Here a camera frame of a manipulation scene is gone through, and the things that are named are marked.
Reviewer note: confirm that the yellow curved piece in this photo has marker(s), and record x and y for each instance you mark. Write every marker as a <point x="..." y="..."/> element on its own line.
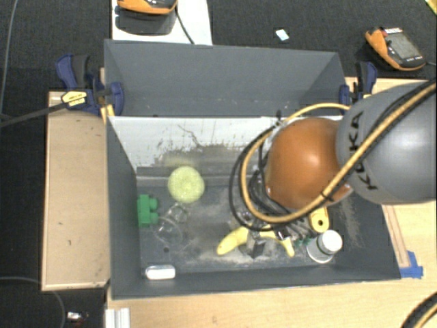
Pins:
<point x="287" y="245"/>

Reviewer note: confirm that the yellow piece with hole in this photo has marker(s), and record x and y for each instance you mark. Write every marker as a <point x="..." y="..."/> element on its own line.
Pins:
<point x="320" y="221"/>

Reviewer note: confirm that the clear plastic bottle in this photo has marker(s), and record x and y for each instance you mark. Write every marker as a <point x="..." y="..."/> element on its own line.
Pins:
<point x="323" y="247"/>

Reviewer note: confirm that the yellow toy banana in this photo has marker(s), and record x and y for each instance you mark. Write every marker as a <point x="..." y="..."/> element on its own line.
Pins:
<point x="231" y="241"/>

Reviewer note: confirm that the yellow-green ball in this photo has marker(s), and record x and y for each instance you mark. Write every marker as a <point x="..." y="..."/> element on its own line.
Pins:
<point x="186" y="184"/>

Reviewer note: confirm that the white oblong bar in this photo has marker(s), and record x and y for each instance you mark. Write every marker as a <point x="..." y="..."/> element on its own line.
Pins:
<point x="160" y="272"/>

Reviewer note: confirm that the green toy block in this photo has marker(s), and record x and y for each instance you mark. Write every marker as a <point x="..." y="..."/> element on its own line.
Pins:
<point x="147" y="211"/>

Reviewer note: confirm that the grey metal bin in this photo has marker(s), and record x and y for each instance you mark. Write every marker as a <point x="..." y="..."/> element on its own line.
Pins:
<point x="211" y="80"/>

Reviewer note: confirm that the pale wood board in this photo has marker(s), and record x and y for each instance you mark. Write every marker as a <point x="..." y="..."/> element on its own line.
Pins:
<point x="76" y="197"/>

